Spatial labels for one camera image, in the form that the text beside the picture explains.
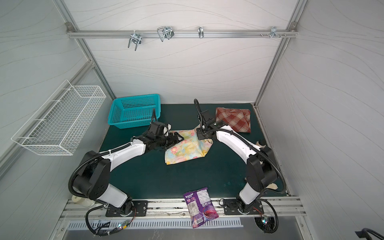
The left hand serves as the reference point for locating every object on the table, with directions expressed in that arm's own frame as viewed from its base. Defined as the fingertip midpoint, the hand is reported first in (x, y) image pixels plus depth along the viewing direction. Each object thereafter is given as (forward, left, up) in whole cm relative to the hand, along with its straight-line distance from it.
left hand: (183, 139), depth 87 cm
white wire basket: (-8, +56, +20) cm, 59 cm away
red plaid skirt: (+23, -39, -9) cm, 46 cm away
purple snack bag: (-33, -11, -9) cm, 36 cm away
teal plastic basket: (+32, +43, -13) cm, 56 cm away
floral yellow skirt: (-1, -4, -9) cm, 10 cm away
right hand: (+5, -13, +3) cm, 14 cm away
